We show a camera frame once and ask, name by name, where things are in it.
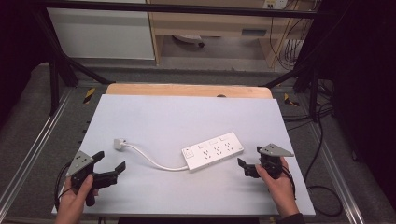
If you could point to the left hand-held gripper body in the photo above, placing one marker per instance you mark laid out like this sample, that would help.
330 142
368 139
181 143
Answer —
81 174

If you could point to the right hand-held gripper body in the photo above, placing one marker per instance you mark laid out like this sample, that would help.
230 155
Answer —
271 161

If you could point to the person's left hand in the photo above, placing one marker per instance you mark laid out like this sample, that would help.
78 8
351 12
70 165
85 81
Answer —
73 202

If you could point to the person's right hand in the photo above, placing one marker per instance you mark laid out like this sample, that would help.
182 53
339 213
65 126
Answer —
280 189

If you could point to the white plug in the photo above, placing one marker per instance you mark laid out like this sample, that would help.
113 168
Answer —
119 143

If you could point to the white power strip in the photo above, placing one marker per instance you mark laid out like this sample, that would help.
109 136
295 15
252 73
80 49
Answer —
212 151

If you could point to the yellow black striped tape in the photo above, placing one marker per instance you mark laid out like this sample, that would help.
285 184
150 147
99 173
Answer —
290 100
89 95

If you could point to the wooden table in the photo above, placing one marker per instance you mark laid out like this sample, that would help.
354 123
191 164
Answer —
186 90

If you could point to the white cabinet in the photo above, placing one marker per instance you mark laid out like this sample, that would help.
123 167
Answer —
99 34

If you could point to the dark curtain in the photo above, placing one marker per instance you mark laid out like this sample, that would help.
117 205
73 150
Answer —
18 46
364 77

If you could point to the office chair base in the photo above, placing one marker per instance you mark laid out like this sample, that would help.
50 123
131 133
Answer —
190 39

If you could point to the wooden desk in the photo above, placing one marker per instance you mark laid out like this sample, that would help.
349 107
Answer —
214 21

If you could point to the aluminium rail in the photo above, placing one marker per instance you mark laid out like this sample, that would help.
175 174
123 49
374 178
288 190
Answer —
34 146
336 171

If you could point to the white wall socket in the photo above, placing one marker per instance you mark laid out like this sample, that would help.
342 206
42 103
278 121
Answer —
275 3

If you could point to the black metal frame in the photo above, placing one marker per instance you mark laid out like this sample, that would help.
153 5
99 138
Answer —
186 8

